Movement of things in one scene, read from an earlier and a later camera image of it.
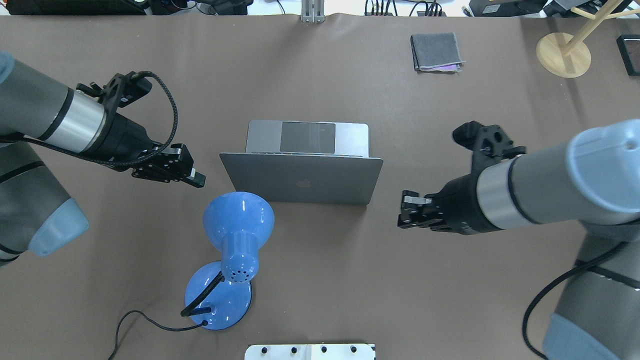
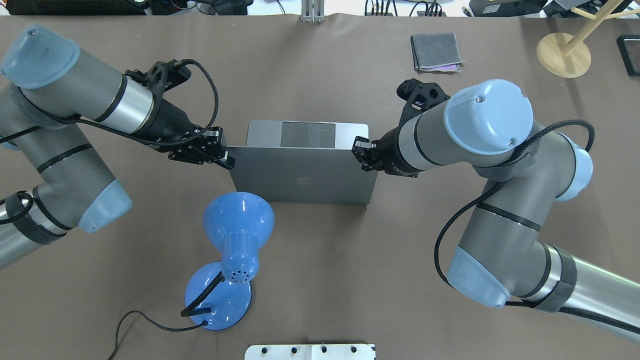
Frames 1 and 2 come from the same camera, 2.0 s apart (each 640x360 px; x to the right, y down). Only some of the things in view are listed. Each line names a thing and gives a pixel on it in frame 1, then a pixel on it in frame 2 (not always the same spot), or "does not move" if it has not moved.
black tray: x=629 y=47 does not move
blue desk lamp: x=218 y=295 does not move
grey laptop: x=308 y=161 does not move
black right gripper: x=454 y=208 to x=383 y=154
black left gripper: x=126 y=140 to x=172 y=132
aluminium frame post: x=312 y=11 does not move
